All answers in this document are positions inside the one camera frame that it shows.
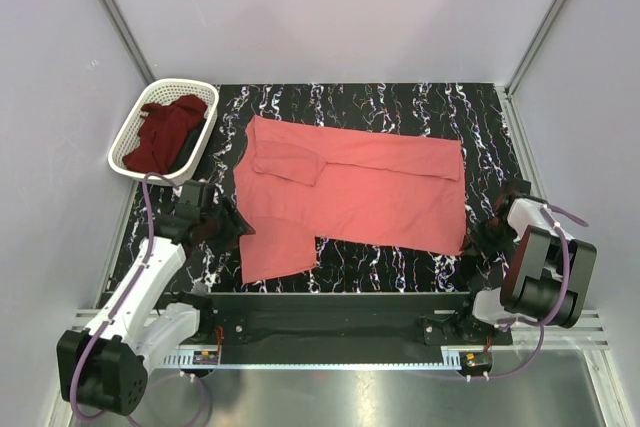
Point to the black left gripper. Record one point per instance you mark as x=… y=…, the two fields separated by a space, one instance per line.
x=235 y=224

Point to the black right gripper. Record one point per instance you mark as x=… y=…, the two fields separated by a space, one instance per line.
x=480 y=245

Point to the grey slotted cable duct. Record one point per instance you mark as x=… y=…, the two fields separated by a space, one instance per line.
x=191 y=359

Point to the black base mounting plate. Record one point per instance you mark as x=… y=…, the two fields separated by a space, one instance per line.
x=340 y=330

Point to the dark red t shirt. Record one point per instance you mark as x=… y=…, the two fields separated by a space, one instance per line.
x=163 y=132

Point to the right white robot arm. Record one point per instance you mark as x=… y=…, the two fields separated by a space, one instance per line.
x=549 y=270

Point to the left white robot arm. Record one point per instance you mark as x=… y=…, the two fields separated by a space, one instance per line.
x=105 y=366

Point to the white plastic laundry basket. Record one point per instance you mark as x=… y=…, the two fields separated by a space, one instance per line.
x=164 y=92

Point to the pink t shirt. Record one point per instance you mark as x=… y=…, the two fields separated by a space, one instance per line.
x=297 y=183

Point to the black garment in basket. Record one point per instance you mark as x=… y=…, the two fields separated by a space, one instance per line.
x=187 y=147

